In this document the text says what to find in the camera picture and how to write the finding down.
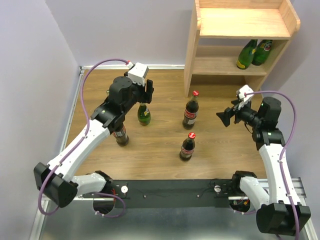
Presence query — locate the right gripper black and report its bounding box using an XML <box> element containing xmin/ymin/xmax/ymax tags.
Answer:
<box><xmin>216</xmin><ymin>97</ymin><xmax>263</xmax><ymax>128</ymax></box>

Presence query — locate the green bottle red-white label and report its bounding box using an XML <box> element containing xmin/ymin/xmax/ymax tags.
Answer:
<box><xmin>137</xmin><ymin>103</ymin><xmax>151</xmax><ymax>126</ymax></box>

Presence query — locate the green bottle yellow label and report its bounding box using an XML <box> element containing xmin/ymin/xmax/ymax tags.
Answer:
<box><xmin>236</xmin><ymin>39</ymin><xmax>258</xmax><ymax>70</ymax></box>

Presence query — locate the green bottle red-blue label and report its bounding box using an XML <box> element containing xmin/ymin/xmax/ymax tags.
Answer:
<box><xmin>251</xmin><ymin>39</ymin><xmax>273</xmax><ymax>66</ymax></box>

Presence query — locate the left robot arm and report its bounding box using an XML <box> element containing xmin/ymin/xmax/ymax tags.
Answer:
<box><xmin>33</xmin><ymin>69</ymin><xmax>154</xmax><ymax>208</ymax></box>

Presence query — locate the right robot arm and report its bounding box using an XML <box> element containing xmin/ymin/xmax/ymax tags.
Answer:
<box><xmin>216</xmin><ymin>97</ymin><xmax>311</xmax><ymax>237</ymax></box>

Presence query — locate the wooden two-tier shelf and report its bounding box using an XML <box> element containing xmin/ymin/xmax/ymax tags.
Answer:
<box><xmin>184</xmin><ymin>0</ymin><xmax>301</xmax><ymax>96</ymax></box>

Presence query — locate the cola bottle centre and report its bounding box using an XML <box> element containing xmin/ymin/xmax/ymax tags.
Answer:
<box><xmin>182</xmin><ymin>90</ymin><xmax>199</xmax><ymax>130</ymax></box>

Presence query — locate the cola bottle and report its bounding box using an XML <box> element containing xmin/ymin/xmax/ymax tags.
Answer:
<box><xmin>179</xmin><ymin>132</ymin><xmax>196</xmax><ymax>162</ymax></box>
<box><xmin>182</xmin><ymin>90</ymin><xmax>199</xmax><ymax>130</ymax></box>
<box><xmin>112</xmin><ymin>123</ymin><xmax>129</xmax><ymax>147</ymax></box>

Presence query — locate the cola bottle front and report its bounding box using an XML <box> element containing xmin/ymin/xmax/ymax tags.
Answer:
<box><xmin>179</xmin><ymin>132</ymin><xmax>196</xmax><ymax>162</ymax></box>

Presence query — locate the cola bottle left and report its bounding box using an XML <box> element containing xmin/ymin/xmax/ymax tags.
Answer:
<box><xmin>112</xmin><ymin>123</ymin><xmax>129</xmax><ymax>147</ymax></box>

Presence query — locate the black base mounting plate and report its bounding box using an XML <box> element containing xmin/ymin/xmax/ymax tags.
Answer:
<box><xmin>82</xmin><ymin>177</ymin><xmax>261</xmax><ymax>210</ymax></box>

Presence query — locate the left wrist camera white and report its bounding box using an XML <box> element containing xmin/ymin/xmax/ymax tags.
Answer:
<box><xmin>127</xmin><ymin>62</ymin><xmax>149</xmax><ymax>87</ymax></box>

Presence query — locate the aluminium frame rail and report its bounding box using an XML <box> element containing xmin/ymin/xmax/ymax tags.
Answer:
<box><xmin>29</xmin><ymin>65</ymin><xmax>316</xmax><ymax>240</ymax></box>

